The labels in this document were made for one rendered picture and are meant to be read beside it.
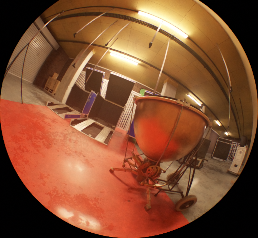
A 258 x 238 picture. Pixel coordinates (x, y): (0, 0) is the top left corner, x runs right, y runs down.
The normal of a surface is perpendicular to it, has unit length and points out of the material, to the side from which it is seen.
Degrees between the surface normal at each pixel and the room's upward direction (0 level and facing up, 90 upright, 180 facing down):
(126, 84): 138
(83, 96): 90
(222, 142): 90
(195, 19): 180
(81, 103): 90
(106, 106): 90
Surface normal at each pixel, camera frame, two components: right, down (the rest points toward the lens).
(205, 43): -0.39, 0.91
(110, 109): 0.08, -0.09
